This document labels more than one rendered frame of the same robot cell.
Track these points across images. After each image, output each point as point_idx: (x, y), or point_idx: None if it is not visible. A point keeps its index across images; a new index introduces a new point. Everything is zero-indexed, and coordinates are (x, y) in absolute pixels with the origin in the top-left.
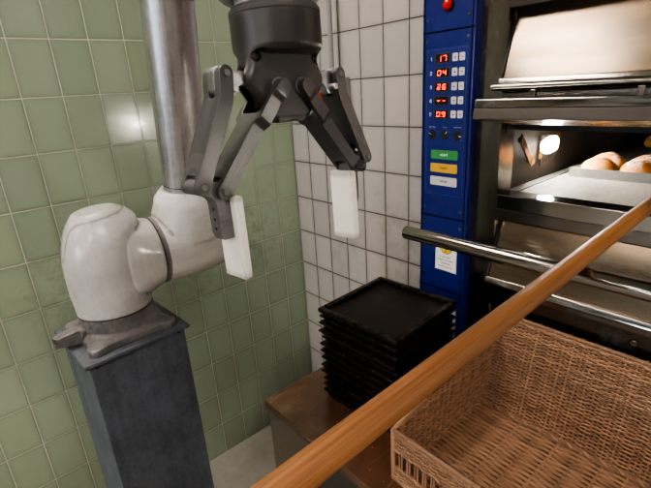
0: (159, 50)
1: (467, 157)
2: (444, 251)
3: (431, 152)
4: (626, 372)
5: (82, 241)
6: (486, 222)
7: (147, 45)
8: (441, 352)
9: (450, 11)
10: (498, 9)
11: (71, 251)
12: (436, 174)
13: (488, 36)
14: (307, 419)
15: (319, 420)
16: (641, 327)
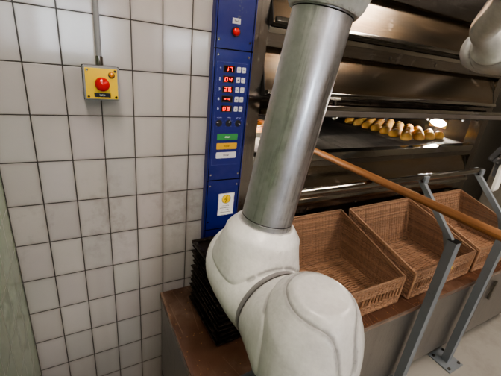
0: (335, 77)
1: (244, 136)
2: (224, 201)
3: (218, 136)
4: (310, 221)
5: (363, 326)
6: (247, 174)
7: (330, 69)
8: (476, 219)
9: (237, 36)
10: (259, 44)
11: (362, 350)
12: (221, 151)
13: (253, 60)
14: (240, 369)
15: (244, 361)
16: (317, 200)
